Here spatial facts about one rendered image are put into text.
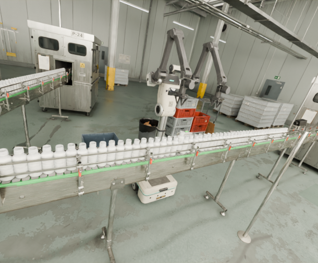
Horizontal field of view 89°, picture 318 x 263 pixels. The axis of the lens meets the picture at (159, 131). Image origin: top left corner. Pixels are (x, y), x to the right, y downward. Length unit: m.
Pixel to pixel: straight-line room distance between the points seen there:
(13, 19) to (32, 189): 12.25
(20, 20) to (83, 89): 8.77
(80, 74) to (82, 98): 0.61
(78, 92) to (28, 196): 3.80
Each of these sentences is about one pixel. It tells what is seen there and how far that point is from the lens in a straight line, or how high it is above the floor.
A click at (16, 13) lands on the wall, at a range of 13.05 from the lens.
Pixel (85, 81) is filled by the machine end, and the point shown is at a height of 0.92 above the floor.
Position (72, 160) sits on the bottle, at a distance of 1.07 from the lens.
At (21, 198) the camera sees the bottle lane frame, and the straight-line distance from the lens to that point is 1.16.
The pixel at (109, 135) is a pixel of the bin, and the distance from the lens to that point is 1.72.
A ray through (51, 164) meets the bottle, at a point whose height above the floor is 1.06.
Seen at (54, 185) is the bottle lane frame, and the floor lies 0.94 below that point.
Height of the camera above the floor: 1.68
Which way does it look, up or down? 22 degrees down
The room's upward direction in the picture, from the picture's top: 12 degrees clockwise
